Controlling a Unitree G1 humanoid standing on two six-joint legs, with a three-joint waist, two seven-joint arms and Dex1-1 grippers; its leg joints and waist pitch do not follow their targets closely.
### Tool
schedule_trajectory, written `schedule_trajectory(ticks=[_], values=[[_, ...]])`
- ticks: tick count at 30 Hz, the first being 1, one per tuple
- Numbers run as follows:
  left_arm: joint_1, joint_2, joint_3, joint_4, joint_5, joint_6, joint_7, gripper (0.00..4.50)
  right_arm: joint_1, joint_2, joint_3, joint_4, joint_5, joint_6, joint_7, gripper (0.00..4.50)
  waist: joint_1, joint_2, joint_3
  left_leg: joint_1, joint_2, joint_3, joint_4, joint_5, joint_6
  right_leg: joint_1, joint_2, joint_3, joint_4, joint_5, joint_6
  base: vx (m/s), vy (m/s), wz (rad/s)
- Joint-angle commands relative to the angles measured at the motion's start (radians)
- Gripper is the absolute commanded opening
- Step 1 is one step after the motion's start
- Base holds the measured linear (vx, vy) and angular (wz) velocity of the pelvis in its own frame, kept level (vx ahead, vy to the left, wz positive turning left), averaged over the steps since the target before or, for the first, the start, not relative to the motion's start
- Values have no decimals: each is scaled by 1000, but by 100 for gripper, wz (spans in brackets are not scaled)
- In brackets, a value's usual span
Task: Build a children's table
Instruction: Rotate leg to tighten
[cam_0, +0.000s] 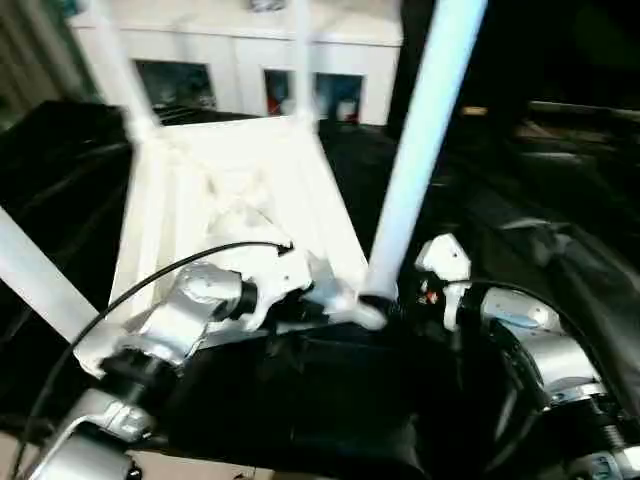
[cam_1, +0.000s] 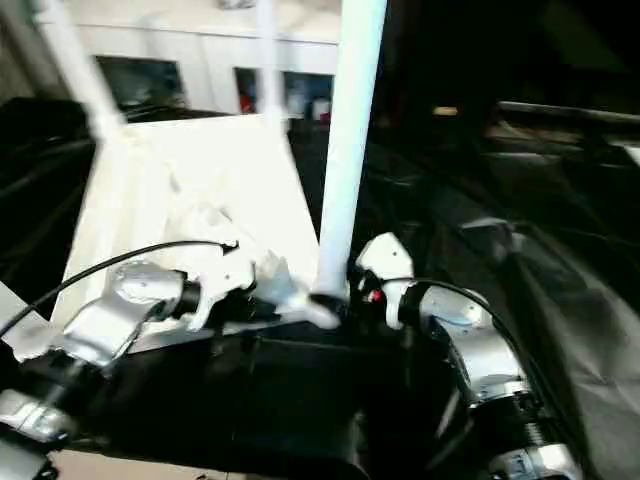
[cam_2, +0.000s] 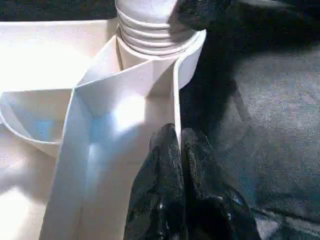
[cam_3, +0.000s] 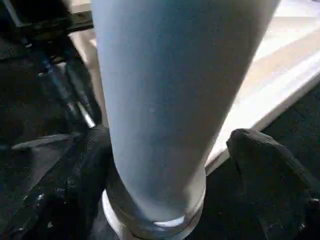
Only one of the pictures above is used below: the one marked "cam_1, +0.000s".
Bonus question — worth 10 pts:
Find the white plastic table leg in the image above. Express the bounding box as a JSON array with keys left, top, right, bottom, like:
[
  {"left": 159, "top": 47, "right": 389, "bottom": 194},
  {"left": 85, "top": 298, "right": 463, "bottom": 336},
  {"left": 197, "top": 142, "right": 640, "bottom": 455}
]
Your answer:
[
  {"left": 309, "top": 0, "right": 389, "bottom": 301},
  {"left": 0, "top": 279, "right": 56, "bottom": 361},
  {"left": 37, "top": 0, "right": 126, "bottom": 146},
  {"left": 254, "top": 0, "right": 291, "bottom": 131}
]

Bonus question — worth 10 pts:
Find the white plastic table top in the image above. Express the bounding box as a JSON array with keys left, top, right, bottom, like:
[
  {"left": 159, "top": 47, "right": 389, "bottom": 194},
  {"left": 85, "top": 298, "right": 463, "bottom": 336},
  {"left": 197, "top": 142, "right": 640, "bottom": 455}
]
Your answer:
[{"left": 12, "top": 112, "right": 341, "bottom": 361}]

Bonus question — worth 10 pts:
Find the black work mat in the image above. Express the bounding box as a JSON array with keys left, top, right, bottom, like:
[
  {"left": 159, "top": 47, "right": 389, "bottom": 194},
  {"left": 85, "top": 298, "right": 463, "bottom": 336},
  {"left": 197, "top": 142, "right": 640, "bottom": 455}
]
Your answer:
[{"left": 0, "top": 97, "right": 640, "bottom": 480}]

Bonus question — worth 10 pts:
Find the white glass-door cabinet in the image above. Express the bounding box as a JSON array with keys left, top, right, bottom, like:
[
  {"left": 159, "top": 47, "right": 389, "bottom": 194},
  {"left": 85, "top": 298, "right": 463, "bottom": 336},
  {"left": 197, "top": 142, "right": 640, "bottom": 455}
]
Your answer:
[{"left": 64, "top": 0, "right": 344, "bottom": 121}]

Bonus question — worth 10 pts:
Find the long black bar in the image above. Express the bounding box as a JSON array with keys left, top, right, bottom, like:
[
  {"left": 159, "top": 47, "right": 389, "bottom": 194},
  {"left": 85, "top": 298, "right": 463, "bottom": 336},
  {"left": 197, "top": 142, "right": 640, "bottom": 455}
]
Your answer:
[{"left": 497, "top": 99, "right": 640, "bottom": 126}]

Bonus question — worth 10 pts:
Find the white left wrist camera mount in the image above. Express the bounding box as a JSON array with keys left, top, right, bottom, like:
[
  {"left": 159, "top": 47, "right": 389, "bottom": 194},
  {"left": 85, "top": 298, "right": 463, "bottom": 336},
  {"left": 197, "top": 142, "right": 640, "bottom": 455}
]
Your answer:
[{"left": 189, "top": 244, "right": 259, "bottom": 331}]

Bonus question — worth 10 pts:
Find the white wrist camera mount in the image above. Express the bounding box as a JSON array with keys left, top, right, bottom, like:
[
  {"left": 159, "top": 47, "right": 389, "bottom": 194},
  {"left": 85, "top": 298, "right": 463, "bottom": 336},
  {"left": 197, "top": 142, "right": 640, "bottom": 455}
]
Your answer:
[
  {"left": 354, "top": 232, "right": 416, "bottom": 331},
  {"left": 189, "top": 244, "right": 259, "bottom": 331}
]

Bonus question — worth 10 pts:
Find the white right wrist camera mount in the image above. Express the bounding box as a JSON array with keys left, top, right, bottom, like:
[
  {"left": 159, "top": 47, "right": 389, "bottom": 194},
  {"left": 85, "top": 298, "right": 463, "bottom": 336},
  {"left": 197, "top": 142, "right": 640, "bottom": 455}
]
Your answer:
[{"left": 354, "top": 232, "right": 416, "bottom": 331}]

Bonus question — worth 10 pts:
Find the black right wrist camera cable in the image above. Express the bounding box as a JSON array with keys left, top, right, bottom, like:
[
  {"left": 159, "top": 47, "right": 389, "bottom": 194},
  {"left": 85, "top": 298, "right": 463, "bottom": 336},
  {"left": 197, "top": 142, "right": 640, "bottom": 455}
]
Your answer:
[{"left": 409, "top": 278, "right": 556, "bottom": 426}]

